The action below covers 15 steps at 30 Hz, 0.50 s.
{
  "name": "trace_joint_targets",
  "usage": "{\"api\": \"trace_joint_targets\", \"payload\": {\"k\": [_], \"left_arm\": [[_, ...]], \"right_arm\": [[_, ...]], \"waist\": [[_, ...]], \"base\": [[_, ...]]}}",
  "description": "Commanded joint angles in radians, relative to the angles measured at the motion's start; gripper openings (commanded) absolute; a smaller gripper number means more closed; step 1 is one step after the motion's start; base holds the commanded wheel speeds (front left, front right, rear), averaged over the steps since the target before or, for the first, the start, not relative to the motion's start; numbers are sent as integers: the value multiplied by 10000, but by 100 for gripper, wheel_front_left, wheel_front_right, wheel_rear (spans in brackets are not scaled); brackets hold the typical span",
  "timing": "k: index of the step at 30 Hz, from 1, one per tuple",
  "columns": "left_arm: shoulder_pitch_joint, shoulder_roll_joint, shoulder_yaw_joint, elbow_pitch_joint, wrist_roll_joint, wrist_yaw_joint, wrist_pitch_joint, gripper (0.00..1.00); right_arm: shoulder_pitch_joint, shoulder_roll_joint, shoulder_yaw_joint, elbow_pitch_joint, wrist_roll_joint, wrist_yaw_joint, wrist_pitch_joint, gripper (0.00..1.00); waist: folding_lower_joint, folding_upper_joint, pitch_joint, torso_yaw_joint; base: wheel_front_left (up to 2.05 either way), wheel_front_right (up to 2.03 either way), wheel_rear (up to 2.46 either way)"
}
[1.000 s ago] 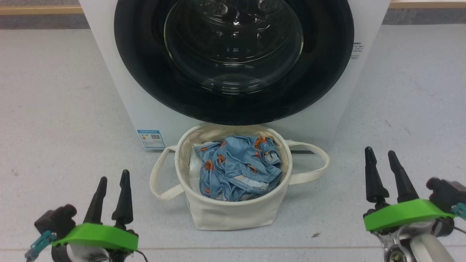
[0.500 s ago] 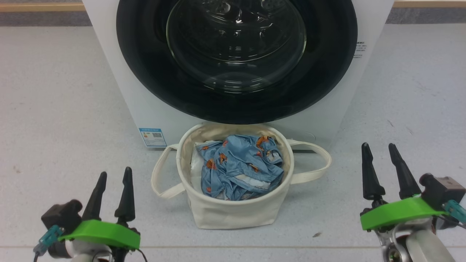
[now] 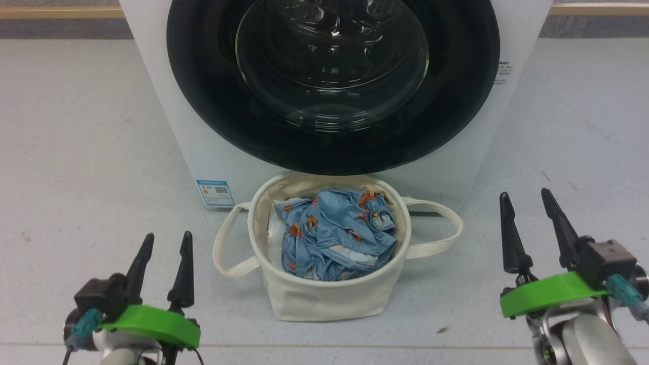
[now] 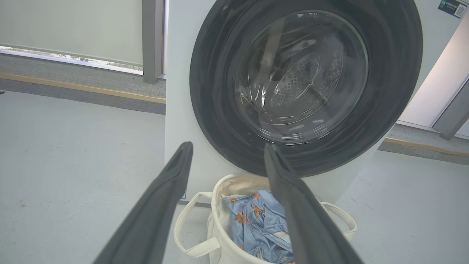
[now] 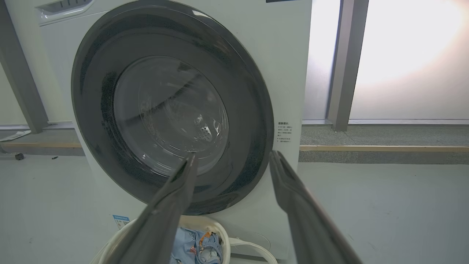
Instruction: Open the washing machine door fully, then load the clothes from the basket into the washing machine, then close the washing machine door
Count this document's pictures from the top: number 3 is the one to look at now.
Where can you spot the black round glass washer door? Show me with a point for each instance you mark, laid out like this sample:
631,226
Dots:
213,101

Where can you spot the blue energy label sticker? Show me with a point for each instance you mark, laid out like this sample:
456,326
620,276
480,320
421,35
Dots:
215,193

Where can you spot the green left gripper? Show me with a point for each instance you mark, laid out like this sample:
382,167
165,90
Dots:
152,327

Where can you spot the white front-load washing machine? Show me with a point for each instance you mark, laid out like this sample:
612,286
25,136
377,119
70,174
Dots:
167,126

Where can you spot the cream fabric laundry basket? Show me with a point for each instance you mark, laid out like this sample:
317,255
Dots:
324,301

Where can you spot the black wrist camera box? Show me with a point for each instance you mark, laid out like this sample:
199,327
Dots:
99,296
606,261

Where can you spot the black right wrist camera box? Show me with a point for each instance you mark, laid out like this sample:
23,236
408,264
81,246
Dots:
606,261

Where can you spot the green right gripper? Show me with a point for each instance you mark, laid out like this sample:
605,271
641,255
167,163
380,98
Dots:
547,294

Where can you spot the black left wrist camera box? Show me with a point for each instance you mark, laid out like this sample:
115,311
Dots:
99,296

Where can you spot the blue garment with orange print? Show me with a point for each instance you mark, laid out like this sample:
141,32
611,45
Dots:
329,233

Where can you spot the white cloth basket filler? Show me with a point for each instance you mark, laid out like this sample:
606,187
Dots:
274,234

